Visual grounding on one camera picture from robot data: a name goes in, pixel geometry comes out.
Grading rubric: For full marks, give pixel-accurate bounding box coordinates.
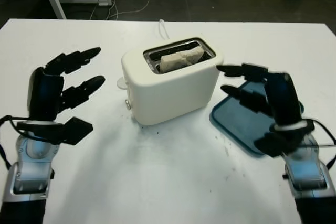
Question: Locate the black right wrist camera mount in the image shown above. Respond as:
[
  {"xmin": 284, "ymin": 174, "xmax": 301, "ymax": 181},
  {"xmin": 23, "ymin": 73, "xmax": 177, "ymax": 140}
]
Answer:
[{"xmin": 254, "ymin": 119, "xmax": 316, "ymax": 158}]

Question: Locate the white toaster lever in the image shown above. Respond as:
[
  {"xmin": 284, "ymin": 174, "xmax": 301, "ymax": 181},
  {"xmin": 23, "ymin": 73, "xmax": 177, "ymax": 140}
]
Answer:
[{"xmin": 116, "ymin": 77, "xmax": 129, "ymax": 90}]

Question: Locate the beige bread slice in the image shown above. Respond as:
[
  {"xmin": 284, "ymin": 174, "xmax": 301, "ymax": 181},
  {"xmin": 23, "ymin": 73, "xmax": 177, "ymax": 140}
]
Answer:
[{"xmin": 160, "ymin": 46, "xmax": 205, "ymax": 73}]

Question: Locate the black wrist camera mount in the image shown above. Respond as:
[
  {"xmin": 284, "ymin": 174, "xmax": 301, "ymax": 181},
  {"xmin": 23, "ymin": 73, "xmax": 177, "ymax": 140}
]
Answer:
[
  {"xmin": 254, "ymin": 119, "xmax": 316, "ymax": 158},
  {"xmin": 15, "ymin": 117, "xmax": 94, "ymax": 146}
]

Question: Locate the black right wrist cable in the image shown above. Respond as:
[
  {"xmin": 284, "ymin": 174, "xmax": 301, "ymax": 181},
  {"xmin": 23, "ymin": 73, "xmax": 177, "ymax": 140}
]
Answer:
[{"xmin": 307, "ymin": 119, "xmax": 336, "ymax": 172}]

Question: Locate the cream white two-slot toaster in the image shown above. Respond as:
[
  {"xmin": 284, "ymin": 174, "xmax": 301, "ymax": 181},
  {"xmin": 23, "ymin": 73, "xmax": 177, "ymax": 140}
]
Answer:
[{"xmin": 120, "ymin": 37, "xmax": 224, "ymax": 126}]

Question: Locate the blue plastic tray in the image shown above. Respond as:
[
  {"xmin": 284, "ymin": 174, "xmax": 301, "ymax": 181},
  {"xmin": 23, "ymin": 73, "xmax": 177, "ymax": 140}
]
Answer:
[{"xmin": 209, "ymin": 79, "xmax": 307, "ymax": 158}]

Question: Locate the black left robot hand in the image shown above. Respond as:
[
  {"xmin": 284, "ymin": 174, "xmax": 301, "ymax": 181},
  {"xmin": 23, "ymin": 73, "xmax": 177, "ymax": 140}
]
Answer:
[{"xmin": 27, "ymin": 47, "xmax": 106, "ymax": 122}]

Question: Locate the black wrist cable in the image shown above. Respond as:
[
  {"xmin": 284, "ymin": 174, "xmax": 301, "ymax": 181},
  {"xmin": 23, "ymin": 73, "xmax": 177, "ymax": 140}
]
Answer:
[
  {"xmin": 0, "ymin": 115, "xmax": 20, "ymax": 168},
  {"xmin": 307, "ymin": 119, "xmax": 336, "ymax": 172}
]

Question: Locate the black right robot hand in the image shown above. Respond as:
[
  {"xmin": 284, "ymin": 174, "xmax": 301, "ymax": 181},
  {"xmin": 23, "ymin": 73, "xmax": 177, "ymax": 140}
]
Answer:
[{"xmin": 215, "ymin": 63, "xmax": 302, "ymax": 130}]

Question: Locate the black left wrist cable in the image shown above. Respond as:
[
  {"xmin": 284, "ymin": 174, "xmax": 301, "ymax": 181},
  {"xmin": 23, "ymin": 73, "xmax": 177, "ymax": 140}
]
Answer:
[{"xmin": 0, "ymin": 115, "xmax": 20, "ymax": 168}]

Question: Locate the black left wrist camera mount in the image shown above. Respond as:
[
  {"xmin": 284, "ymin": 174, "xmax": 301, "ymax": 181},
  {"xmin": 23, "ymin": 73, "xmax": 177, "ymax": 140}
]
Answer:
[{"xmin": 15, "ymin": 117, "xmax": 94, "ymax": 146}]

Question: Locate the white toaster power cord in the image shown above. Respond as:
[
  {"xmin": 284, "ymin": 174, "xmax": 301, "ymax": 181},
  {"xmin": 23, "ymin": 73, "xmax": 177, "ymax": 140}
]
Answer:
[{"xmin": 159, "ymin": 19, "xmax": 171, "ymax": 40}]

